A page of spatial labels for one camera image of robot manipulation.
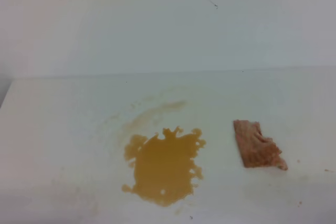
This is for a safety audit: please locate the yellow brown coffee puddle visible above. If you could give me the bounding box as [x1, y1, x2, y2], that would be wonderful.
[121, 126, 206, 207]

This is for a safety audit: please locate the pink brown wiping rag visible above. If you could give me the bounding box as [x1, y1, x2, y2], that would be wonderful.
[233, 120, 288, 170]

